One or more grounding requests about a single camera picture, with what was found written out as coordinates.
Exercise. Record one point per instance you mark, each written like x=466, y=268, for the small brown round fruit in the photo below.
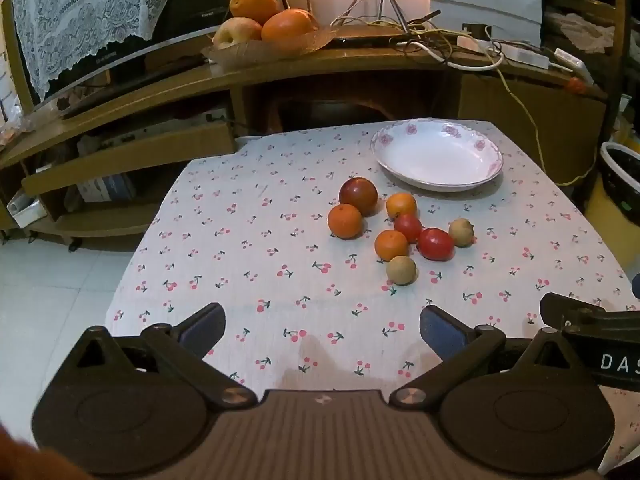
x=401, y=270
x=461, y=232

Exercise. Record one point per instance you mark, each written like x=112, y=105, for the flat black router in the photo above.
x=370, y=38

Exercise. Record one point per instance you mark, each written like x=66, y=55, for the orange tangerine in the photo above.
x=345, y=221
x=401, y=205
x=391, y=246

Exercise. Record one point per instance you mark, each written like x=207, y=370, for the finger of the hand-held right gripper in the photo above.
x=565, y=307

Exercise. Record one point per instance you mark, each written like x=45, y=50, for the small red ball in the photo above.
x=577, y=85

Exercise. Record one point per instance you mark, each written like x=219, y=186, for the dark red apple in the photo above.
x=358, y=196

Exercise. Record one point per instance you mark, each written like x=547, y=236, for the large orange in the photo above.
x=252, y=5
x=289, y=26

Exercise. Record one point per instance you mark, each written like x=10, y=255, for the white lace cloth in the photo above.
x=75, y=20

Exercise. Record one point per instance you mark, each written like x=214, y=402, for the black plug adapter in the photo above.
x=475, y=31

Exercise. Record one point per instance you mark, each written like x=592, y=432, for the black television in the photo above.
x=195, y=5

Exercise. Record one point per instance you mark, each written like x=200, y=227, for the white power strip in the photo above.
x=520, y=55
x=572, y=65

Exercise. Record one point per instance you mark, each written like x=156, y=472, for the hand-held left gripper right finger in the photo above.
x=442, y=330

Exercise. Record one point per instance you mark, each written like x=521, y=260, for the pale yellow-pink apple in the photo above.
x=236, y=32

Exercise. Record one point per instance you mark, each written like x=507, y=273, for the white floral plate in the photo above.
x=435, y=160

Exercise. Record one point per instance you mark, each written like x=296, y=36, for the black white-rimmed basket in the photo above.
x=620, y=180

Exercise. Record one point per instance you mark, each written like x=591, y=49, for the red tomato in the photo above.
x=410, y=227
x=436, y=244

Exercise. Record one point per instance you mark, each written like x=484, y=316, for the cherry print tablecloth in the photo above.
x=260, y=240

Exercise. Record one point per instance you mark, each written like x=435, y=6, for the blue and white box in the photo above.
x=107, y=187

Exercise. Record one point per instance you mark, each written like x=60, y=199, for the wooden television stand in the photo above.
x=350, y=67

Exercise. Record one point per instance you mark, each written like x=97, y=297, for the glass fruit dish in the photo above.
x=260, y=52

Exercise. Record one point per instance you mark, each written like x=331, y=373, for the beige folded cloth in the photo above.
x=580, y=30

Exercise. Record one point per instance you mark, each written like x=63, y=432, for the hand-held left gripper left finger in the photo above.
x=204, y=327

